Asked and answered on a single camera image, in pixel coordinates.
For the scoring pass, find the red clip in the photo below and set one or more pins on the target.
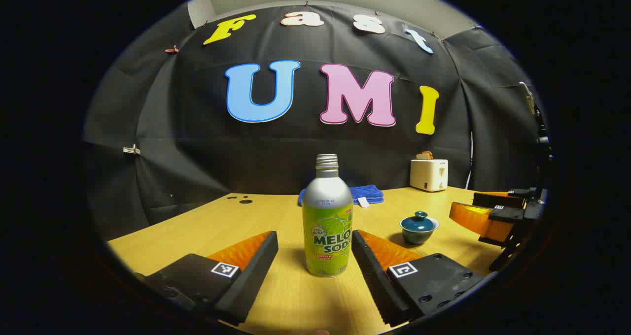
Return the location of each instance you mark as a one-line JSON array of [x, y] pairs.
[[171, 50]]

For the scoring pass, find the bread slice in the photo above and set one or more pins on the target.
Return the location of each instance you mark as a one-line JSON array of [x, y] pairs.
[[425, 155]]

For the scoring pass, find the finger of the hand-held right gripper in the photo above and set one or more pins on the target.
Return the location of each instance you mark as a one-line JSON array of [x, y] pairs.
[[498, 199], [508, 214]]

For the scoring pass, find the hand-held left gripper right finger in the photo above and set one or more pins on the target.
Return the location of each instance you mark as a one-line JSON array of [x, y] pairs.
[[367, 276]]

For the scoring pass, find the white toaster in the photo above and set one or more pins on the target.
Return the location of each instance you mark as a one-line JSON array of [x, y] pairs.
[[428, 176]]

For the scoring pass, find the teal teacup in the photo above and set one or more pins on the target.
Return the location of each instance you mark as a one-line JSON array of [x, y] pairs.
[[416, 236]]

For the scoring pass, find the black backdrop cloth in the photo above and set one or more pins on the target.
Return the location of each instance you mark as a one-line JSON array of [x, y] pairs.
[[197, 157]]

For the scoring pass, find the blue towel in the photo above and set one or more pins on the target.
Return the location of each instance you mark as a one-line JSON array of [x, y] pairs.
[[367, 193]]

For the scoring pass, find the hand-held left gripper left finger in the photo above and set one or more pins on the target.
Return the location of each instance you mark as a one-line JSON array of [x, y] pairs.
[[256, 271]]

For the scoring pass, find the teal teacup lid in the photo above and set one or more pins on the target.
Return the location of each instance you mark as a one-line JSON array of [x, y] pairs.
[[420, 222]]

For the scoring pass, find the metal clip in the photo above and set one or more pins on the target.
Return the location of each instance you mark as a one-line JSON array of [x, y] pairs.
[[131, 150]]

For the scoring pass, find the green label water bottle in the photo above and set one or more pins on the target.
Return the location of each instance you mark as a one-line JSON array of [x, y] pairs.
[[328, 217]]

